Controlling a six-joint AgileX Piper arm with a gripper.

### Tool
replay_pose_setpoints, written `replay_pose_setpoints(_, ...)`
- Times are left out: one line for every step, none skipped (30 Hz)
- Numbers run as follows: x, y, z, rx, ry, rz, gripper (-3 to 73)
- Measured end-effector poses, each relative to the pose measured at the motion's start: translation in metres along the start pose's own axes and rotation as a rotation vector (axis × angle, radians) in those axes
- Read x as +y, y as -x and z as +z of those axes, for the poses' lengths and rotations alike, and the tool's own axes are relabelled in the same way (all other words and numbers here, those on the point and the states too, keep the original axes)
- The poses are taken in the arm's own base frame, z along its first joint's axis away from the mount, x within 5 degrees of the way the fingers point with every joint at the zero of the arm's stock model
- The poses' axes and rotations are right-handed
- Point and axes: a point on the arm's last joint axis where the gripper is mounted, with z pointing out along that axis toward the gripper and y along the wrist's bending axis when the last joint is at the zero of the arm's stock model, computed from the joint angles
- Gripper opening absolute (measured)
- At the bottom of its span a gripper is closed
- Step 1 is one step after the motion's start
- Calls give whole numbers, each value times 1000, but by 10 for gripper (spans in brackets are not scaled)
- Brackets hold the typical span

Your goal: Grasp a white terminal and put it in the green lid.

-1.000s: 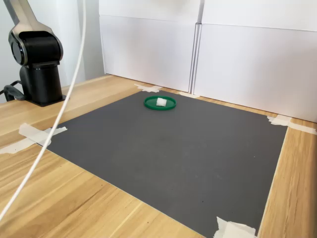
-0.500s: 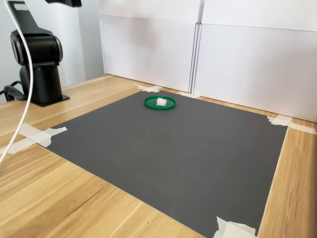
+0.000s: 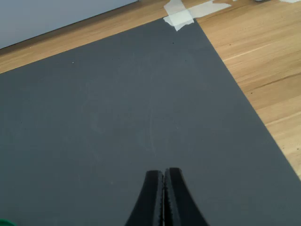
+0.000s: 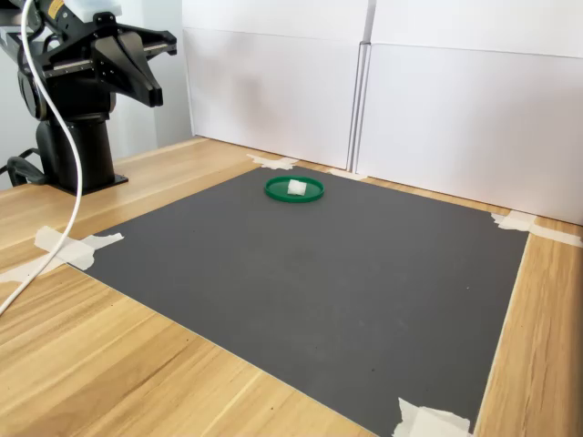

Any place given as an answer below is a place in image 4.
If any dark grey mat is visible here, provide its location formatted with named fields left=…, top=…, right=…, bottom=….
left=83, top=164, right=533, bottom=437

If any black braided cable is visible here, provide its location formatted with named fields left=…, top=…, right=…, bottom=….
left=0, top=147, right=47, bottom=188

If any white masking tape piece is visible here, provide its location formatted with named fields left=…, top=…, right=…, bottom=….
left=490, top=209, right=583, bottom=249
left=246, top=153, right=300, bottom=172
left=0, top=226, right=125, bottom=284
left=326, top=168, right=368, bottom=181
left=392, top=396, right=473, bottom=437

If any white camera cable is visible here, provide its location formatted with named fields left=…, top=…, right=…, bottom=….
left=0, top=0, right=86, bottom=316

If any white partition panel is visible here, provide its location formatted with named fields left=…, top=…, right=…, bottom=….
left=180, top=0, right=371, bottom=175
left=353, top=0, right=583, bottom=226

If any round green lid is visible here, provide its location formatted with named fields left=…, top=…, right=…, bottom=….
left=264, top=175, right=326, bottom=205

